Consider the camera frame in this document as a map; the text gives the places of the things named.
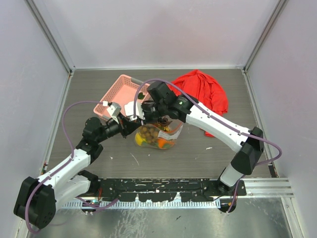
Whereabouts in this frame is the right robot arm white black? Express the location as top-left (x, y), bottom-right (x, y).
top-left (136, 81), bottom-right (264, 195)

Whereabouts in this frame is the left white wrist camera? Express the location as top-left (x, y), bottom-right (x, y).
top-left (102, 101), bottom-right (121, 123)

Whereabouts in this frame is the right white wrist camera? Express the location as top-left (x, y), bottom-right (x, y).
top-left (124, 101), bottom-right (145, 121)

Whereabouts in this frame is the orange tangerine fruit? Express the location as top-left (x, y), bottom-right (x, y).
top-left (157, 138), bottom-right (175, 149)

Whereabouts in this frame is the brown longan bunch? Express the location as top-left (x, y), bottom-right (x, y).
top-left (140, 125), bottom-right (159, 144)

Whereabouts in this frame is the clear zip top bag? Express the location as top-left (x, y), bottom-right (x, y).
top-left (136, 116), bottom-right (183, 149)

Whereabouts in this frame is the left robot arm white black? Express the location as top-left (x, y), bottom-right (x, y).
top-left (13, 114), bottom-right (142, 232)

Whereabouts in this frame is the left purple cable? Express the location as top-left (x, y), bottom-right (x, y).
top-left (26, 100), bottom-right (119, 234)

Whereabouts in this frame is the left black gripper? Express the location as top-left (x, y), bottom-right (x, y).
top-left (96, 113), bottom-right (140, 143)

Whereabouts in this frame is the yellow lemon fruit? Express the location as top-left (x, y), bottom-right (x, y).
top-left (135, 133), bottom-right (147, 146)

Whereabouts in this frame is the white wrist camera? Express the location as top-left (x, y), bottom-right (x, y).
top-left (102, 101), bottom-right (121, 123)
top-left (124, 101), bottom-right (145, 121)

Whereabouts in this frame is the white slotted cable duct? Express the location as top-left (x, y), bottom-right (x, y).
top-left (62, 199), bottom-right (221, 209)

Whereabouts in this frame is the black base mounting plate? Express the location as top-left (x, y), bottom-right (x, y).
top-left (90, 178), bottom-right (234, 202)

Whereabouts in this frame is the pink plastic basket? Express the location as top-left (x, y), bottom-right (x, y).
top-left (93, 74), bottom-right (150, 120)

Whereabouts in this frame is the loose green leaf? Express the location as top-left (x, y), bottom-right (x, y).
top-left (137, 92), bottom-right (146, 100)

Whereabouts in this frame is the red cloth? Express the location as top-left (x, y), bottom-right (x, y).
top-left (168, 69), bottom-right (229, 137)

